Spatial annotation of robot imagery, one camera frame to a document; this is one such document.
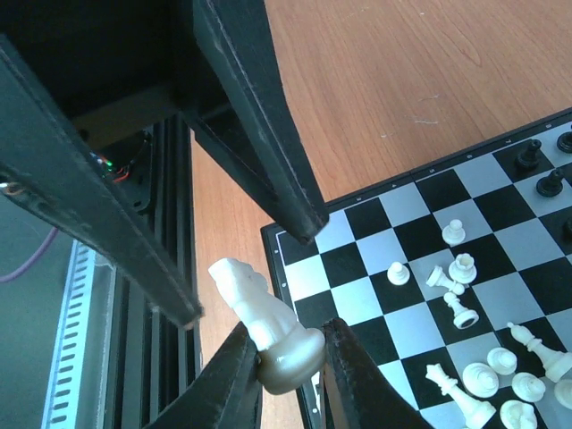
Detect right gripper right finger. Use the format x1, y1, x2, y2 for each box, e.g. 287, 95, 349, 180
321, 318, 431, 428

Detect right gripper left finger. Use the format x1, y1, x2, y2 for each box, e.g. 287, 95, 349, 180
147, 323, 263, 429

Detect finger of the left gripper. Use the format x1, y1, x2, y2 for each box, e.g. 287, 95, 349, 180
1, 37, 203, 330
191, 1, 329, 244

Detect white knight piece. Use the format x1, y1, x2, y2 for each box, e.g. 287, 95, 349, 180
208, 257, 325, 395

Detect black magnetic chess board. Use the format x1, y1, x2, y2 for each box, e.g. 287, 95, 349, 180
261, 111, 571, 428

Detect white rook piece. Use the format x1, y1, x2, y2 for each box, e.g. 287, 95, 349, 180
448, 253, 477, 284

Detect white pawn piece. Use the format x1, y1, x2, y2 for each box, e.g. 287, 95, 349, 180
442, 219, 466, 246

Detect electronics board green led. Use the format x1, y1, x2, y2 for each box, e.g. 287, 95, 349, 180
90, 152, 134, 183

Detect lying white pawn dark base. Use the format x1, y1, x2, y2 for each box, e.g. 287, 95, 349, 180
443, 292, 479, 330

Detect lying white bishop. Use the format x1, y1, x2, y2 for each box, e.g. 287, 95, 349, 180
507, 322, 572, 383

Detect black pawn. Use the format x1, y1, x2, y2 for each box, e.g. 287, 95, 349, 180
536, 168, 564, 198
515, 139, 542, 171

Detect black aluminium rail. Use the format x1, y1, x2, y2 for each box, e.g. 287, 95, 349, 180
103, 115, 201, 428

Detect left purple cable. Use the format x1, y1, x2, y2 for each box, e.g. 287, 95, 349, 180
0, 227, 59, 283

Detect light blue cable duct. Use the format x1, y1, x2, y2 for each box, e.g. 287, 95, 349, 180
41, 240, 115, 428

